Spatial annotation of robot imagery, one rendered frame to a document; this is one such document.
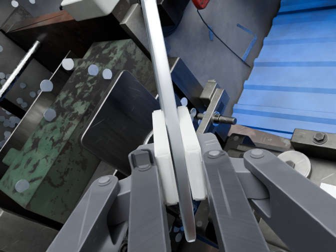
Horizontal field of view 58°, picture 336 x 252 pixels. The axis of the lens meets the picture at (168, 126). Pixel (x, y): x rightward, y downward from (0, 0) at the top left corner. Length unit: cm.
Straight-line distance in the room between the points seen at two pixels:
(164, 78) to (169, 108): 2
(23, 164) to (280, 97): 177
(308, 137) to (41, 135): 51
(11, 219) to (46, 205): 6
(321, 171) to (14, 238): 51
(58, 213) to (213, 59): 158
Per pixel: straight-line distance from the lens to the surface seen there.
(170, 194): 16
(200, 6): 67
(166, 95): 18
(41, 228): 63
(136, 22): 69
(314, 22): 256
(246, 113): 217
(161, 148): 15
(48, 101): 95
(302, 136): 49
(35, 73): 127
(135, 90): 50
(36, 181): 61
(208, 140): 17
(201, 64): 192
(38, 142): 68
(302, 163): 50
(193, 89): 73
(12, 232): 61
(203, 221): 54
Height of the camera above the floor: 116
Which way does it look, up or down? 43 degrees down
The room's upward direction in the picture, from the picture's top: 100 degrees clockwise
